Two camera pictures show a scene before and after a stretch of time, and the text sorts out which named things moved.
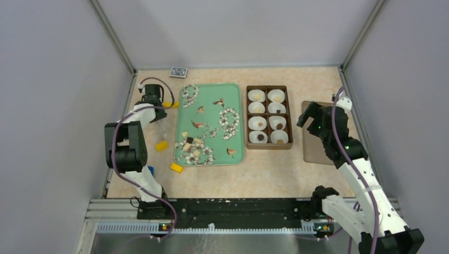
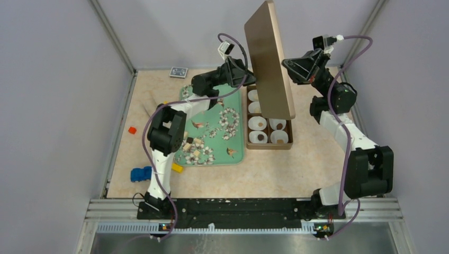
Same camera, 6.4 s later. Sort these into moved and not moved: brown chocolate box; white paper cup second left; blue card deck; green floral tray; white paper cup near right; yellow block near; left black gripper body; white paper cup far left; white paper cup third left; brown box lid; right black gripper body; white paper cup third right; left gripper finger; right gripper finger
Moved: brown box lid; right gripper finger; right black gripper body; left gripper finger; left black gripper body
Not moved: blue card deck; yellow block near; white paper cup third left; white paper cup second left; green floral tray; white paper cup third right; white paper cup near right; brown chocolate box; white paper cup far left
